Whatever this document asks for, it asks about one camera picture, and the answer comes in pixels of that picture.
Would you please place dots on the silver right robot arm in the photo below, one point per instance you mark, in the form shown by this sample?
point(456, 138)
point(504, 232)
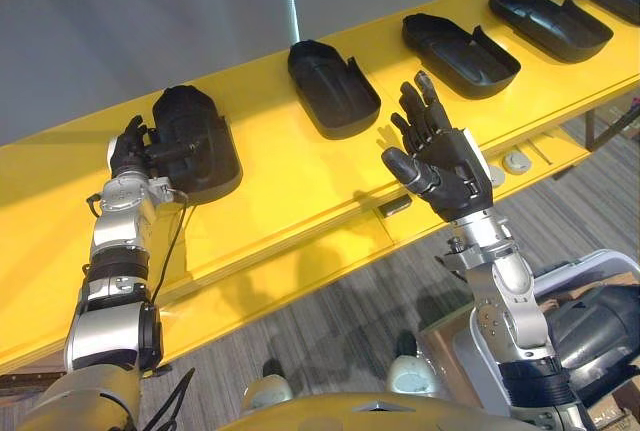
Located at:
point(510, 311)

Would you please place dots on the yellow shelf board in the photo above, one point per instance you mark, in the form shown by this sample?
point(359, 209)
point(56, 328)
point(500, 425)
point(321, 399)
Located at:
point(300, 166)
point(310, 271)

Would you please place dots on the silver right robot leg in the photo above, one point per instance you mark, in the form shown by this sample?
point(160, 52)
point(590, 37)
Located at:
point(412, 371)

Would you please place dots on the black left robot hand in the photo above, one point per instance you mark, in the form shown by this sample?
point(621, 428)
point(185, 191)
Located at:
point(124, 148)

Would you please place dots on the silver robot leg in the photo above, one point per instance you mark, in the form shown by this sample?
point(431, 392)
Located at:
point(412, 371)
point(267, 388)

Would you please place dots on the white plastic box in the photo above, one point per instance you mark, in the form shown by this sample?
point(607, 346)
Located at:
point(570, 291)

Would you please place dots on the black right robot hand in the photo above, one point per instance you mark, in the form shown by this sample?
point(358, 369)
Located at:
point(445, 161)

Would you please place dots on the yellow lower shelf board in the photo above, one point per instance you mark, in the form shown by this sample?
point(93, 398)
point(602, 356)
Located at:
point(310, 271)

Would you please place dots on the silver left robot leg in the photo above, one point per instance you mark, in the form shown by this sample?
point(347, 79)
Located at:
point(267, 388)

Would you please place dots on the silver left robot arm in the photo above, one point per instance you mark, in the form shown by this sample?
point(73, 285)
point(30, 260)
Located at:
point(112, 271)

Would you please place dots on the cardboard box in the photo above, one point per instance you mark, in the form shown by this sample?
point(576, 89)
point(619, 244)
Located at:
point(447, 351)

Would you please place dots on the grey round disc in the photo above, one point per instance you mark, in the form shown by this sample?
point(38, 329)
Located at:
point(516, 161)
point(495, 175)

